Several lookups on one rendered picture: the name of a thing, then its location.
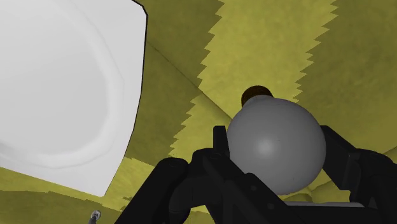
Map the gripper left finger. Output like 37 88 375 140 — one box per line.
115 125 291 224

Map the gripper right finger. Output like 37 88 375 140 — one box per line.
319 125 397 224

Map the grey light bulb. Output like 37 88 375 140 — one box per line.
226 85 327 196

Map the small silver metal utensil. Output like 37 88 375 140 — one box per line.
88 209 102 224

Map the white square plate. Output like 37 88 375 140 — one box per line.
0 0 148 197

